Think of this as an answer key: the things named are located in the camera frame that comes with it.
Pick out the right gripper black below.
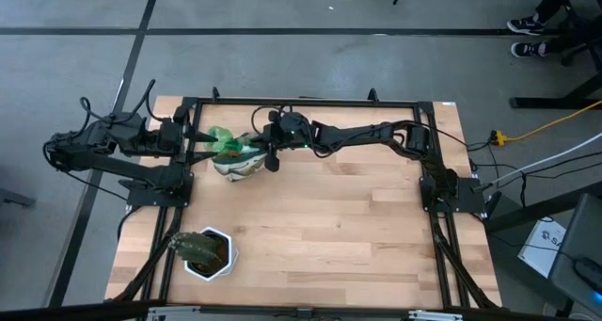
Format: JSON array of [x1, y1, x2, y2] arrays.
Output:
[[247, 111, 311, 173]]

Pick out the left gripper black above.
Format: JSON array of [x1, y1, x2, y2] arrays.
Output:
[[157, 118, 220, 166]]

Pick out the green plastic spray bottle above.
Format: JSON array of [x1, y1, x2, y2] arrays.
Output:
[[205, 125, 260, 155]]

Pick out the green and beige gardening bag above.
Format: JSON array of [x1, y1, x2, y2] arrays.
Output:
[[211, 144, 268, 184]]

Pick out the green cactus plant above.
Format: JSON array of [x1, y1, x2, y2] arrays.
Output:
[[168, 231, 222, 268]]

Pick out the white hexagonal plant pot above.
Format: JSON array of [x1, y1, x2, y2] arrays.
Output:
[[183, 226, 239, 282]]

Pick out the person's shoe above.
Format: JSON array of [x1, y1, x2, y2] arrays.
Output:
[[506, 12, 547, 36], [511, 40, 549, 58]]

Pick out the black desk leg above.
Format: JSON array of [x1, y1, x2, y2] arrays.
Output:
[[510, 73, 602, 110]]

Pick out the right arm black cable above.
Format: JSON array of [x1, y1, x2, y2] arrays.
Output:
[[251, 104, 286, 136]]

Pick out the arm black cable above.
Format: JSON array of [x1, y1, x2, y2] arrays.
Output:
[[251, 104, 286, 136], [79, 79, 164, 124]]

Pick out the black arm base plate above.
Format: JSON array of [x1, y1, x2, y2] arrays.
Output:
[[119, 169, 195, 208], [420, 175, 486, 214]]

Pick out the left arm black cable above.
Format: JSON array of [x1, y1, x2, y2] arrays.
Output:
[[79, 79, 164, 124]]

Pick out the black aluminium table frame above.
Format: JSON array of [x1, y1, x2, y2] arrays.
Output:
[[107, 88, 502, 315]]

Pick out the white floor cable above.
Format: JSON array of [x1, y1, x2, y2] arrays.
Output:
[[472, 132, 602, 193]]

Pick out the yellow power cord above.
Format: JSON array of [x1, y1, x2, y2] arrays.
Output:
[[491, 99, 602, 146]]

